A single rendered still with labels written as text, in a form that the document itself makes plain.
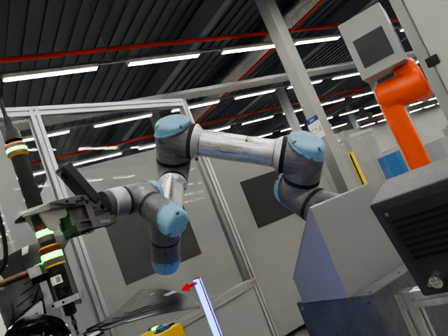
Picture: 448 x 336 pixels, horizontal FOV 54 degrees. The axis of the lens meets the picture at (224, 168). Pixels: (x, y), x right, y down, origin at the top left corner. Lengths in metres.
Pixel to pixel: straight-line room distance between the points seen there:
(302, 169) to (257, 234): 3.53
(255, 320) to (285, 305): 2.59
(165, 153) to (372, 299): 0.73
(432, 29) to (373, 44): 2.36
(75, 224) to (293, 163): 0.65
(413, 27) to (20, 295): 1.97
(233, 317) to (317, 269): 1.04
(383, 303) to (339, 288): 0.12
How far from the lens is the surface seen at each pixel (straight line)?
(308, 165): 1.31
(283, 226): 5.04
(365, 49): 4.65
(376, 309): 1.19
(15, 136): 1.06
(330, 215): 1.23
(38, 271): 1.02
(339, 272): 1.21
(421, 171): 0.83
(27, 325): 0.96
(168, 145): 1.37
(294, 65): 7.89
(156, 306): 1.05
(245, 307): 2.30
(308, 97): 7.73
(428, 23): 2.32
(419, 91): 4.65
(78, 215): 1.04
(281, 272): 4.93
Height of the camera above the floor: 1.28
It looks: 8 degrees up
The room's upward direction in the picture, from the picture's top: 22 degrees counter-clockwise
